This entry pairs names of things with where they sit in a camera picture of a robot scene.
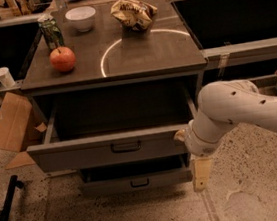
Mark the black metal pole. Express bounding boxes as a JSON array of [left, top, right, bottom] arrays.
[[0, 175, 24, 221]]

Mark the flat cardboard on floor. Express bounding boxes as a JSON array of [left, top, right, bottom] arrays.
[[5, 152, 35, 170]]

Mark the white paper cup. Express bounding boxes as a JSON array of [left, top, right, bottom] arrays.
[[0, 66, 15, 88]]

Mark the crumpled chip bag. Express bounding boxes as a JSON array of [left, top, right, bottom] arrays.
[[110, 0, 158, 31]]

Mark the green soda can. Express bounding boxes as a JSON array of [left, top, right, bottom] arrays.
[[38, 14, 65, 51]]

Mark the white bowl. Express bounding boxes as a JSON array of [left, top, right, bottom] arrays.
[[65, 6, 96, 32]]

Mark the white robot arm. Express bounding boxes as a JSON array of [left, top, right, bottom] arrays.
[[174, 79, 277, 192]]

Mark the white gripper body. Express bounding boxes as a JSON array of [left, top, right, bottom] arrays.
[[184, 120, 220, 158]]

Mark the red apple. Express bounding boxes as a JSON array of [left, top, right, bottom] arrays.
[[49, 46, 76, 72]]

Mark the grey drawer cabinet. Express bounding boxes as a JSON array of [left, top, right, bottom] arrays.
[[11, 0, 223, 206]]

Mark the grey top drawer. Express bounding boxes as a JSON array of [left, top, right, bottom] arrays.
[[27, 82, 193, 172]]

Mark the grey lower drawer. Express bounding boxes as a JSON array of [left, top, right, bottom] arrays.
[[79, 153, 192, 197]]

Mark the grey drawer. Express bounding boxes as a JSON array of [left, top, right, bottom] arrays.
[[27, 82, 193, 172], [79, 153, 192, 197]]

